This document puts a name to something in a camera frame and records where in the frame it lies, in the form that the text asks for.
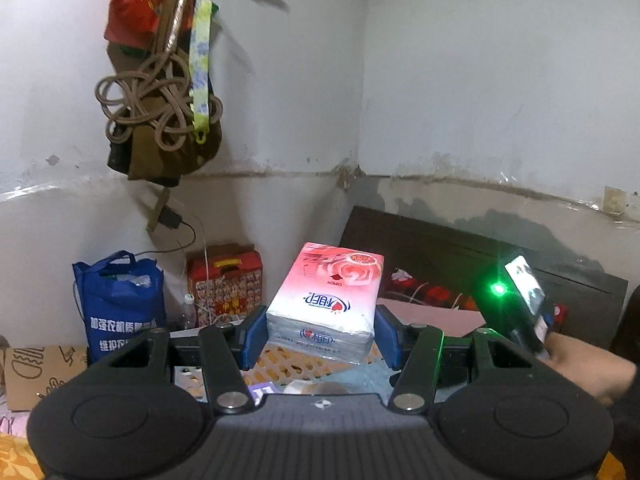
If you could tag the brown cardboard box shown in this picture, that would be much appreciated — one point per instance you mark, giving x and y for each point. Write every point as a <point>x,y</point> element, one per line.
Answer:
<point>40,375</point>

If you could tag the clear plastic basket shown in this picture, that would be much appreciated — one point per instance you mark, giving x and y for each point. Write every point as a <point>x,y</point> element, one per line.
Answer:
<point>300,367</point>

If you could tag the pink tissue pack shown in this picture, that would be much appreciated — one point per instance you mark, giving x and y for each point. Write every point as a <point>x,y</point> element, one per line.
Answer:
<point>325,300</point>

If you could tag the orange floral blanket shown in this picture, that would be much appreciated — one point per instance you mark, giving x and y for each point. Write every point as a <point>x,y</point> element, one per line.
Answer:
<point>17,452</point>

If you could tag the red patterned gift box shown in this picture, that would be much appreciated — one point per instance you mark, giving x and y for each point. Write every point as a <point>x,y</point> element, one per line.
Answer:
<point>227,285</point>

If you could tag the person's right hand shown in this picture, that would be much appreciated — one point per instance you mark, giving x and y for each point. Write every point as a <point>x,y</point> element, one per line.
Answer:
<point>590,367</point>

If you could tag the clear plastic bottle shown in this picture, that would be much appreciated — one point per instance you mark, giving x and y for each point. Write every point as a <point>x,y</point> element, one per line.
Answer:
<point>188,312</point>

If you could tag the dark wooden headboard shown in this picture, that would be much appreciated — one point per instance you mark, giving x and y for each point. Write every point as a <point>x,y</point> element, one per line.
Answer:
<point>440,245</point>

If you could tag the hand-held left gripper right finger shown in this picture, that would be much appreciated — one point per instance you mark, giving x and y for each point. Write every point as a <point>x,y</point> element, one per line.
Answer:
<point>386,336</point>

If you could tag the red patterned blanket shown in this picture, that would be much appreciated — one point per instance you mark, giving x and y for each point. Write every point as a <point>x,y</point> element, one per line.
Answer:
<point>440,292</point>

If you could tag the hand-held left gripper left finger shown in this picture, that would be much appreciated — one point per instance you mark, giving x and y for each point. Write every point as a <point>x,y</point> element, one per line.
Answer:
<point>256,336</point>

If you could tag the blue shopping bag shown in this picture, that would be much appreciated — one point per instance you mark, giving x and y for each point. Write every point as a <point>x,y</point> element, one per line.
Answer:
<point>122,305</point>

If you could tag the brown hanging bag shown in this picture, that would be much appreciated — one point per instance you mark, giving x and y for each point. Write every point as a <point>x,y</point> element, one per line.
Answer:
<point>150,160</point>

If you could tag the black charger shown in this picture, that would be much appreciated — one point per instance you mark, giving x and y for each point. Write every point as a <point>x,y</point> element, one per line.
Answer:
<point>170,217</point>

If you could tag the pink sheet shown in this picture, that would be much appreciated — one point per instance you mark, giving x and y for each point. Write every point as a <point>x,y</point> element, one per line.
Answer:
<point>430,317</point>

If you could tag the purple packet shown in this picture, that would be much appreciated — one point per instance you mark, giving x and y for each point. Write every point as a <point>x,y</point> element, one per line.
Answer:
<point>261,394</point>

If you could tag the red hanging bag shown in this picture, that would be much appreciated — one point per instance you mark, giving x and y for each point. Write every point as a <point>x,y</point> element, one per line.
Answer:
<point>137,5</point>

